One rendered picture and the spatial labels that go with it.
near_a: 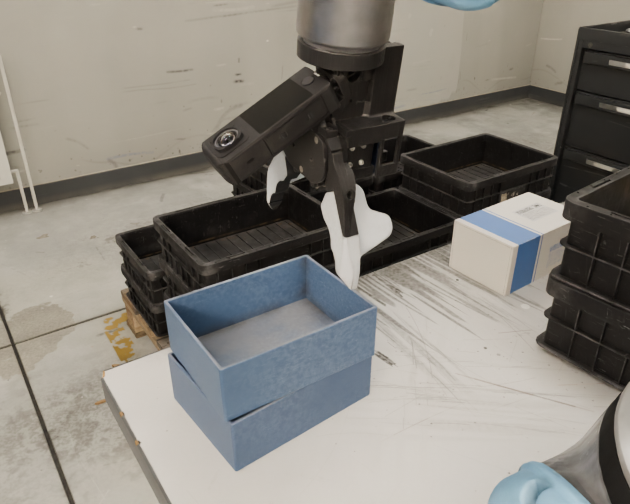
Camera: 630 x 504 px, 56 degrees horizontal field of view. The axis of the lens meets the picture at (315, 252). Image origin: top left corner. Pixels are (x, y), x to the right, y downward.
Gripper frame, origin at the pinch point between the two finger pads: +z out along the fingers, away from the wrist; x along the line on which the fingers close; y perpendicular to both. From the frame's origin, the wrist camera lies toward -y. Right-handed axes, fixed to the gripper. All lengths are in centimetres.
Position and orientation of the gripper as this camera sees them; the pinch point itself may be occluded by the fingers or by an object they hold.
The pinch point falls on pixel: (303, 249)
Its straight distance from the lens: 58.4
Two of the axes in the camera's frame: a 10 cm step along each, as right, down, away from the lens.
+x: -5.2, -5.3, 6.7
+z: -0.8, 8.1, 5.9
